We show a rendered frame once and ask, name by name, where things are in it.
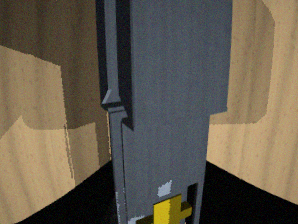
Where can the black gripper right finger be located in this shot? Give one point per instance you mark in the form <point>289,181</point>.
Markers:
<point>229,200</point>

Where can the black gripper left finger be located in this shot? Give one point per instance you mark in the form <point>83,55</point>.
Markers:
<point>93,201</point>

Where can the light wooden board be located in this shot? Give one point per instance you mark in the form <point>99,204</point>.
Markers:
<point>53,133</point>

